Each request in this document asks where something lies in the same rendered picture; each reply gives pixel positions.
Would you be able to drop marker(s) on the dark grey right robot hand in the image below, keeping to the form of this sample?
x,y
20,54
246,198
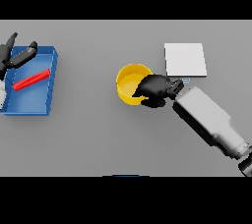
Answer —
x,y
157,87

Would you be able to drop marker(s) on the pale square measuring scale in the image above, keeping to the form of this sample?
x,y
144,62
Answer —
x,y
185,59

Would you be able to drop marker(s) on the red beaker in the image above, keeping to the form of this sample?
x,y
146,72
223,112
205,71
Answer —
x,y
31,79

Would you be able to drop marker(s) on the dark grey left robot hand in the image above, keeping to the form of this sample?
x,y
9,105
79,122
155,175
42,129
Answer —
x,y
16,59

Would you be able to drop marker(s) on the blue tray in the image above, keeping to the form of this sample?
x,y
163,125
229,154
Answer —
x,y
31,97

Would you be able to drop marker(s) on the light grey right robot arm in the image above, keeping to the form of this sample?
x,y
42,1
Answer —
x,y
210,121

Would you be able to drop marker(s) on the yellow bowl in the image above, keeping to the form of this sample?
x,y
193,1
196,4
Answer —
x,y
128,84

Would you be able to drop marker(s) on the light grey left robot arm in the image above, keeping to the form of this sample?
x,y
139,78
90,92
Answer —
x,y
1,95

